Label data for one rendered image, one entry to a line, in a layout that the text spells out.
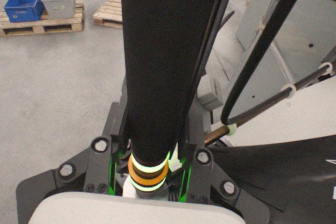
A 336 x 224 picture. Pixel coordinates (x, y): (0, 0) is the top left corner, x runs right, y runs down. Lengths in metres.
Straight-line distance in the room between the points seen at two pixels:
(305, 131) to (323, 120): 0.04
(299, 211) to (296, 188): 0.03
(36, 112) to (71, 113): 0.35
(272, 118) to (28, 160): 1.81
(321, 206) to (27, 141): 1.99
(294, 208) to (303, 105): 0.35
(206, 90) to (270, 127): 0.22
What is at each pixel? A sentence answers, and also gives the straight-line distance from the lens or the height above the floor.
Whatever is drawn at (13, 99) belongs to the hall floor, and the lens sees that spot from 2.41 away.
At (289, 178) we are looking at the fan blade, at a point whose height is 1.38.
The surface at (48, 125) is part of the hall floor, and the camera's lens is 2.03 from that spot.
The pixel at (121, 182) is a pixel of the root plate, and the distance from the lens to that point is 0.51.
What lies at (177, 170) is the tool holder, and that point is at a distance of 0.24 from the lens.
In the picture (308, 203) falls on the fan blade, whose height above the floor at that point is 1.40.
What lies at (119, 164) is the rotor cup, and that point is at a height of 1.20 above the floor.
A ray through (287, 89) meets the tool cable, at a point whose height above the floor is 1.37.
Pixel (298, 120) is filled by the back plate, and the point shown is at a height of 1.26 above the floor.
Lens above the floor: 1.58
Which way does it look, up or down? 50 degrees down
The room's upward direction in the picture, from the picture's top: 11 degrees clockwise
